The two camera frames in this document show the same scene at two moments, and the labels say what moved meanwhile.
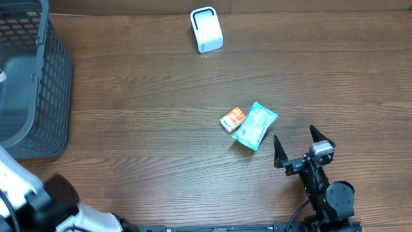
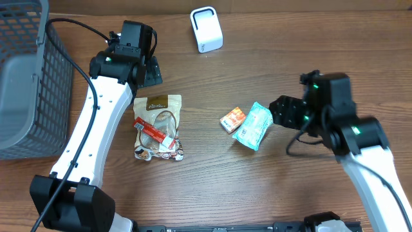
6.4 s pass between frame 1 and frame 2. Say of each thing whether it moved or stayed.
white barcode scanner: stayed
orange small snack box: stayed
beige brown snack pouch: moved
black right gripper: moved
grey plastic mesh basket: stayed
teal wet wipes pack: stayed
